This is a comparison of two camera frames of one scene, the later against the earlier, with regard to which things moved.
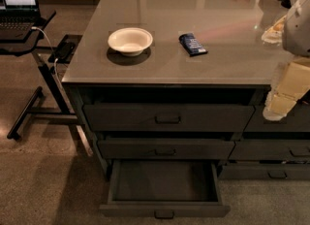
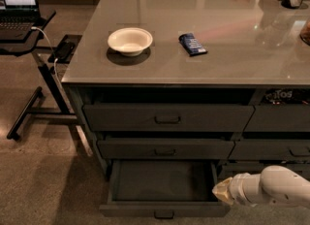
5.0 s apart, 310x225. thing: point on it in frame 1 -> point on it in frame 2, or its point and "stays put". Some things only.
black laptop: (19, 9) stays put
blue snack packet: (192, 45) stays put
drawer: (164, 189) stays put
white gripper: (297, 30) -> (237, 188)
